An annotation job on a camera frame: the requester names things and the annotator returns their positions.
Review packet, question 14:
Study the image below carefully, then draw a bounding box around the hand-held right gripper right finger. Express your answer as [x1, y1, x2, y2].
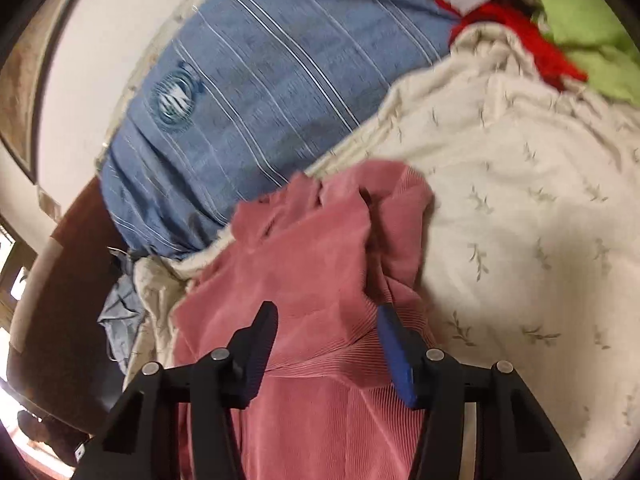
[376, 305, 583, 480]

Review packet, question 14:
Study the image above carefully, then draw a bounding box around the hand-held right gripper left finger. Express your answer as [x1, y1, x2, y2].
[75, 301, 279, 480]

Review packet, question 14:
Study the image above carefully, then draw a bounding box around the pink corduroy garment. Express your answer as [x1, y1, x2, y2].
[170, 159, 476, 480]

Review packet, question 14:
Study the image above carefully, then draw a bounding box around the grey-blue cloth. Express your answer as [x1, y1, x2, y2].
[97, 250, 148, 376]

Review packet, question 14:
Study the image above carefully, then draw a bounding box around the cream leaf print blanket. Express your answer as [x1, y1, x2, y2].
[122, 25, 640, 480]

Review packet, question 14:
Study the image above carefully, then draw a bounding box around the blue plaid pillow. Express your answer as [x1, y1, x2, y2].
[97, 0, 463, 261]

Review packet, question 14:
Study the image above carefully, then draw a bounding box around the red cloth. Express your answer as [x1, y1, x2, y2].
[434, 0, 588, 92]

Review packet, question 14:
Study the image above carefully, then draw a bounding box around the green cloth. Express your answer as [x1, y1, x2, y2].
[532, 0, 640, 106]

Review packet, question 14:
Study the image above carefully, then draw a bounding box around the framed wall picture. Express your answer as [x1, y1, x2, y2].
[0, 0, 81, 183]

